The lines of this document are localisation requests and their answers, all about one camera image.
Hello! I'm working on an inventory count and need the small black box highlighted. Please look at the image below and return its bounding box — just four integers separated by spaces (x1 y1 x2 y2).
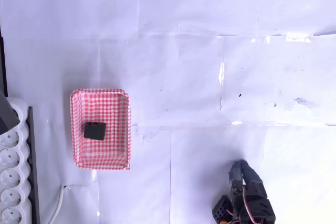
83 121 107 141

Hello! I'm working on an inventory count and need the red white checkered tray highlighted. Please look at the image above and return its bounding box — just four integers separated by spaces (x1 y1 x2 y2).
69 88 132 171

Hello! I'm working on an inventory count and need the black shelf board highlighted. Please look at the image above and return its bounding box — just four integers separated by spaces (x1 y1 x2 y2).
26 106 41 224

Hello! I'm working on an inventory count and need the white power strip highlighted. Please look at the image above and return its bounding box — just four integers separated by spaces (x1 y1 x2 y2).
0 97 32 224

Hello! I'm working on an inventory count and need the grey box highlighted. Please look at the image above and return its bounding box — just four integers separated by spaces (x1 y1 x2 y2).
0 87 21 137

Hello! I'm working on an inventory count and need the white power cable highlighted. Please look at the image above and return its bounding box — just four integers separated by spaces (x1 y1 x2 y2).
47 184 70 224

